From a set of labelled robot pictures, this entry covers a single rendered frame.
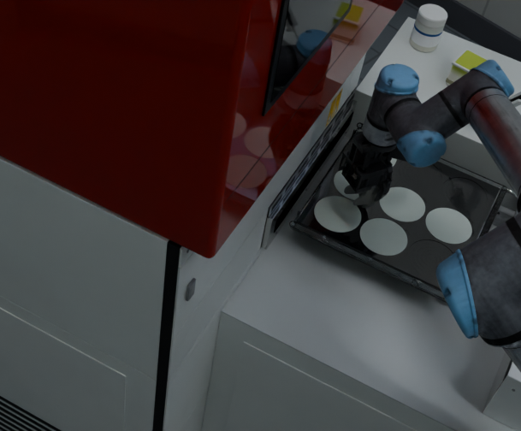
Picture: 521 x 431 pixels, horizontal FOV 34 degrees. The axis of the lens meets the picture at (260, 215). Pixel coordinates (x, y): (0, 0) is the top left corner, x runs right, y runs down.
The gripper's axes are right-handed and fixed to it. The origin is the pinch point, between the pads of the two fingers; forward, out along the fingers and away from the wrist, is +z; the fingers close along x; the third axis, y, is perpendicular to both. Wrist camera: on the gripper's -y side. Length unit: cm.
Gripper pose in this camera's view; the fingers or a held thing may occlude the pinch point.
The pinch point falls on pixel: (366, 201)
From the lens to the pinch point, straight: 184.3
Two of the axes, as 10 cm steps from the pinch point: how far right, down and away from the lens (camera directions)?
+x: 4.6, 7.0, -5.4
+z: -1.3, 6.6, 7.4
